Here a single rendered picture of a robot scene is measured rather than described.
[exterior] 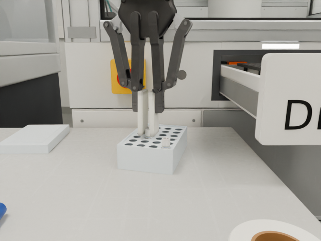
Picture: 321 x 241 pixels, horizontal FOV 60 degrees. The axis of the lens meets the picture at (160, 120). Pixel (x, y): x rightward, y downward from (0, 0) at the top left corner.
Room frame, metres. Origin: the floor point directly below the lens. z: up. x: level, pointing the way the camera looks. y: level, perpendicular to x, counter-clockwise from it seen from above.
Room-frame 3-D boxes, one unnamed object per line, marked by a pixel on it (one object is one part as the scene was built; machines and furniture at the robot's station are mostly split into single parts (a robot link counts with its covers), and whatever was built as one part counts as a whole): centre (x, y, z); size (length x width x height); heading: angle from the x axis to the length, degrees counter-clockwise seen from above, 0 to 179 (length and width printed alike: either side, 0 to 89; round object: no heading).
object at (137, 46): (0.43, 0.03, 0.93); 0.04 x 0.01 x 0.11; 165
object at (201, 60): (1.10, -0.30, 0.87); 1.02 x 0.95 x 0.14; 91
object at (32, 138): (0.51, 0.24, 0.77); 0.13 x 0.09 x 0.02; 2
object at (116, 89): (0.60, 0.07, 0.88); 0.07 x 0.05 x 0.07; 91
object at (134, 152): (0.43, 0.01, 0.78); 0.12 x 0.08 x 0.04; 165
